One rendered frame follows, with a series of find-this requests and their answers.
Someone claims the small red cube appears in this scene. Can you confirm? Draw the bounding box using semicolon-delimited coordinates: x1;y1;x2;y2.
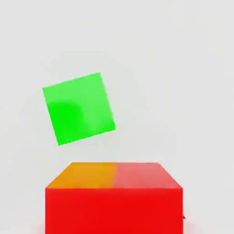
45;162;184;234

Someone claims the small green cube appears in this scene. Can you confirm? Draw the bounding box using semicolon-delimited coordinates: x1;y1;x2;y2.
42;72;117;146

